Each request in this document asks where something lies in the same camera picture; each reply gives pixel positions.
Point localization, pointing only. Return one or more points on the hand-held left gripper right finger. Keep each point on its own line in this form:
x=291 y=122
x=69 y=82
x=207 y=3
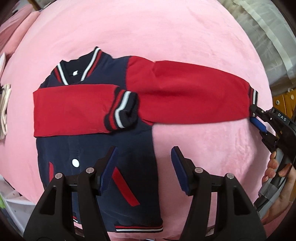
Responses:
x=178 y=167

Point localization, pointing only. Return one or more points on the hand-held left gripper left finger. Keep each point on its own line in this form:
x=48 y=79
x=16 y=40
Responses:
x=108 y=167

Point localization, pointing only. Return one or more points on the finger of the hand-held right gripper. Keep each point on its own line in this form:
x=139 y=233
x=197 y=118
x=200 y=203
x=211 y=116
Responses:
x=257 y=122
x=257 y=110

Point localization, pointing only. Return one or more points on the navy and red varsity jacket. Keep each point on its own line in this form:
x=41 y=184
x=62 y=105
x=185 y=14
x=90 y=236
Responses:
x=180 y=92

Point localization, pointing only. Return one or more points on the person's right forearm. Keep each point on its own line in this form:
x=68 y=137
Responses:
x=276 y=208

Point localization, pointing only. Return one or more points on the person's right hand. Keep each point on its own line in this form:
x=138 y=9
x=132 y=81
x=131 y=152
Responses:
x=272 y=165

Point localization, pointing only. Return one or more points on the wooden furniture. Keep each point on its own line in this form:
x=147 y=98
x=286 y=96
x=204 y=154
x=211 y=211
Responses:
x=283 y=100

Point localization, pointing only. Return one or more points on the white storage drawers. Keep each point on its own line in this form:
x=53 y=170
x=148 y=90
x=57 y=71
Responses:
x=13 y=205

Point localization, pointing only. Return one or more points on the pink plush blanket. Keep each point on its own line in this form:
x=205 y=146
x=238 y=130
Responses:
x=173 y=34

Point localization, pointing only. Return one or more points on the pale green and black jacket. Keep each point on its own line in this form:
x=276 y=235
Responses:
x=4 y=111

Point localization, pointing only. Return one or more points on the white printed pillow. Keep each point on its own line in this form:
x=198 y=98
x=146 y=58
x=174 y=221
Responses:
x=1 y=63

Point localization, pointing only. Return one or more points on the pink quilt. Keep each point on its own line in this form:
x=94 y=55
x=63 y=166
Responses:
x=13 y=22

